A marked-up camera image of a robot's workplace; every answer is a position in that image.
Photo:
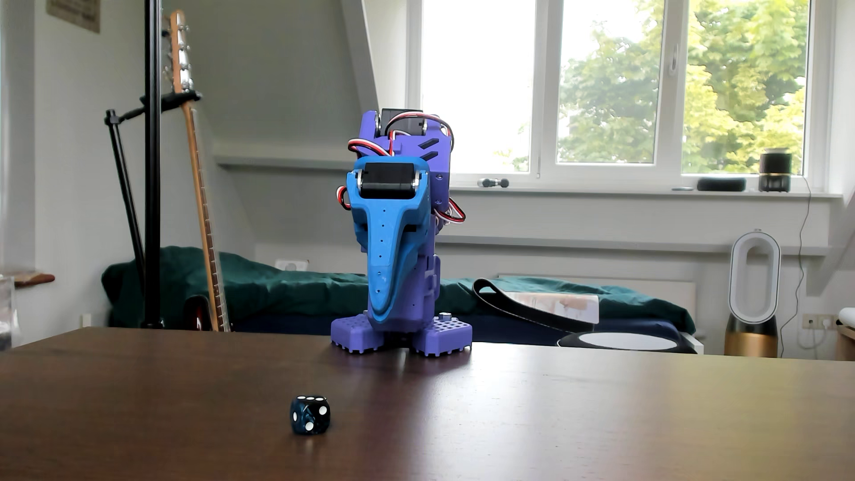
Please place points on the white gold bladeless fan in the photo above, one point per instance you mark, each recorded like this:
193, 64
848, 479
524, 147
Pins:
751, 341

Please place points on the open magazine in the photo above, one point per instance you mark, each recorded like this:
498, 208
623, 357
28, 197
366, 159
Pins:
568, 307

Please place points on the white rounded object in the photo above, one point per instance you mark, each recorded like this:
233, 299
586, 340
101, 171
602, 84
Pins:
848, 316

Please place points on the blue gripper with motor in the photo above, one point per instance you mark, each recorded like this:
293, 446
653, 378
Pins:
386, 214

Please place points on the framed wall picture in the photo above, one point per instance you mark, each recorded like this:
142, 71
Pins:
73, 12

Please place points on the black vertical pole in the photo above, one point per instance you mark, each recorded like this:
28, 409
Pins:
153, 200

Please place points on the clear glass container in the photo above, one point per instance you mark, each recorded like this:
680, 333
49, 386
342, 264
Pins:
5, 314

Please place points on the wooden side furniture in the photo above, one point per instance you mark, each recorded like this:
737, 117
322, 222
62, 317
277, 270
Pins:
847, 344

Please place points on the white double wall socket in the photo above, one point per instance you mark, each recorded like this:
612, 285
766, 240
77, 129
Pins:
818, 321

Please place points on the wooden neck electric guitar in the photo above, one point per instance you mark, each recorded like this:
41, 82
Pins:
202, 200

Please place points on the round black white tray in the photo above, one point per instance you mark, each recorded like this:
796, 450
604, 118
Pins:
628, 341

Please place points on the purple robot arm with base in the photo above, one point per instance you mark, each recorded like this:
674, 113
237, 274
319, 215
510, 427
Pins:
441, 334

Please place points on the black cylindrical speaker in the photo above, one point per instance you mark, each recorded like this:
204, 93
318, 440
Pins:
775, 167

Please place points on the dark blue mattress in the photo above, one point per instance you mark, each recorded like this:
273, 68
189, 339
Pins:
507, 328

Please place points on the flat black oval speaker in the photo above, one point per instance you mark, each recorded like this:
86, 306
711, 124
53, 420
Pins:
721, 184

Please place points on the white window frame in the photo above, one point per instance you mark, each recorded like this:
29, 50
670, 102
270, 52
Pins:
546, 87

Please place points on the wooden shelf board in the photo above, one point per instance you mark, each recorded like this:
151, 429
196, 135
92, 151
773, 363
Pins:
33, 278

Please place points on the dark blue dice white dots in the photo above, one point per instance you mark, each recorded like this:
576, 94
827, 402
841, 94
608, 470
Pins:
308, 415

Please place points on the white wall outlet plate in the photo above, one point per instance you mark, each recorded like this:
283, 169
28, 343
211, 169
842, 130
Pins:
291, 265

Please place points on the small black silver windowsill object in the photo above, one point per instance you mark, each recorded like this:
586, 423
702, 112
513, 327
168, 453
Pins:
493, 182

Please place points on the black guitar stand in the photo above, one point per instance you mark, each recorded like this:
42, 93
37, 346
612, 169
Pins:
123, 175

